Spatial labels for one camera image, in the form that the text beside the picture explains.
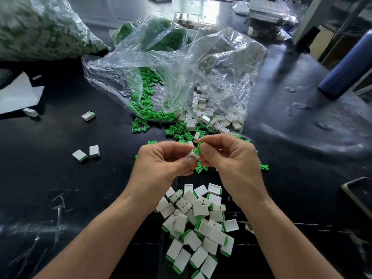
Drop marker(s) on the clear plastic bag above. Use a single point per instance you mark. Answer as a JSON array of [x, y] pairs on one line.
[[232, 61]]

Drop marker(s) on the pile of green clips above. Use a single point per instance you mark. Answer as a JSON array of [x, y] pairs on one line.
[[148, 107]]

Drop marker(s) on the assembled white-green part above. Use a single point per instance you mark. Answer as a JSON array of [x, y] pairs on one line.
[[79, 155], [30, 112], [94, 151], [88, 116]]

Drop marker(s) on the grey machine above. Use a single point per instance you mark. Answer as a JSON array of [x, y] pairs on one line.
[[267, 17]]

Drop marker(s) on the large bag of assembled pieces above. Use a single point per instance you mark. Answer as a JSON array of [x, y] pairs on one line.
[[40, 26]]

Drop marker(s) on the brown cardboard box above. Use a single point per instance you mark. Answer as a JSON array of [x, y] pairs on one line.
[[321, 43]]

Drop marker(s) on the green plastic part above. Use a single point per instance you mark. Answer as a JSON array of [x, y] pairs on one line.
[[197, 148]]

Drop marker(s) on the heap of white caps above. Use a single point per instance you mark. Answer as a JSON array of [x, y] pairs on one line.
[[200, 104]]

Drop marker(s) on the plastic bag full of green pieces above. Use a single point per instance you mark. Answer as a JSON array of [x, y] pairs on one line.
[[168, 40]]

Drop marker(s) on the black smartphone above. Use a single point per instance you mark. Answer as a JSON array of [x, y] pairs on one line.
[[360, 197]]

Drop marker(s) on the white plastic part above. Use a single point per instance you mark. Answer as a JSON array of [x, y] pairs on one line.
[[191, 154]]

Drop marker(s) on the pile of assembled white-green pieces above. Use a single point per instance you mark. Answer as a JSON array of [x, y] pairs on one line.
[[197, 229]]

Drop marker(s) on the person's right forearm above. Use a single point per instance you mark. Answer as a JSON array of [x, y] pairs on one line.
[[279, 247]]

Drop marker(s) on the white paper sheet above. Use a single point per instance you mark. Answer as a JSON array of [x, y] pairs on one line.
[[17, 95]]

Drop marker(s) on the person's right hand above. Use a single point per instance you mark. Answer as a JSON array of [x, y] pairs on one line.
[[235, 165]]

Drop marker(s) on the blue cylinder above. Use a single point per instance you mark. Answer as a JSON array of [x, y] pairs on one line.
[[349, 66]]

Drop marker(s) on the white component box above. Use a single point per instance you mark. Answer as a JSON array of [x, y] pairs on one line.
[[197, 20]]

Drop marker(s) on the person's left hand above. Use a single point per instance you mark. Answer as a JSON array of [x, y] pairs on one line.
[[157, 171]]

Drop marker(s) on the white metal frame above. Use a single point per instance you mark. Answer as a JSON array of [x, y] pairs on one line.
[[311, 17]]

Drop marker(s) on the person's left forearm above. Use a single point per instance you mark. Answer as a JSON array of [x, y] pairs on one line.
[[99, 241]]

